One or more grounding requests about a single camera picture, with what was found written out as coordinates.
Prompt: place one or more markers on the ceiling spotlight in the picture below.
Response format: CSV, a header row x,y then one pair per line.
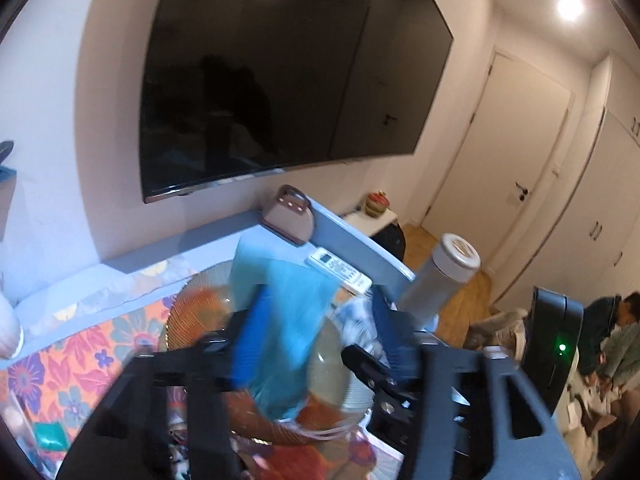
x,y
570,4

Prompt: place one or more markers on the grey thermos with white lid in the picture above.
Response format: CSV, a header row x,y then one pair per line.
x,y
435,285

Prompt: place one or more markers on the floral orange tablecloth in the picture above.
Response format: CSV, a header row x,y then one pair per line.
x,y
75,355

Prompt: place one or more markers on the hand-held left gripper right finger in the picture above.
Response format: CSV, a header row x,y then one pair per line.
x,y
395,345

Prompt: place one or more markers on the white remote control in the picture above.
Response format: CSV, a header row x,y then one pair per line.
x,y
335,265

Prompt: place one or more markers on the white room door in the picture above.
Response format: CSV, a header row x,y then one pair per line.
x,y
500,160

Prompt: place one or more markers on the white ribbed vase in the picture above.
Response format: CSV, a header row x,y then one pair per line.
x,y
7,327

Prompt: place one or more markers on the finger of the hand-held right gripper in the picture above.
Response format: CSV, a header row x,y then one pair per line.
x,y
365,365

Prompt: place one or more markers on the small teal pad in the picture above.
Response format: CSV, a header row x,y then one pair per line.
x,y
50,435

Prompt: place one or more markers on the blue white checked scrunchie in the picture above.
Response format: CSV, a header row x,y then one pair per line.
x,y
355,325

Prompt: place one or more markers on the teal cloth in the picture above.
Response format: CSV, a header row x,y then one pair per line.
x,y
295,310

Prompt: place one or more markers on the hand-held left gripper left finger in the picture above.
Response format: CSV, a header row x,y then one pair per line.
x,y
250,345

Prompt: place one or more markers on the small basket with red contents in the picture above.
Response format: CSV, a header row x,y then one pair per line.
x,y
377,204

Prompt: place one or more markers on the white wardrobe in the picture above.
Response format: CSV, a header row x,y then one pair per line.
x,y
600,185

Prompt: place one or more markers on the beige brown handbag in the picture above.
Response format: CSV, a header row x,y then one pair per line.
x,y
287,220

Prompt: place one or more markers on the white side cabinet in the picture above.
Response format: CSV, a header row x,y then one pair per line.
x,y
372,222

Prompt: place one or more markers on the black wall television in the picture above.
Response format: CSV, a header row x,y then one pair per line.
x,y
275,85

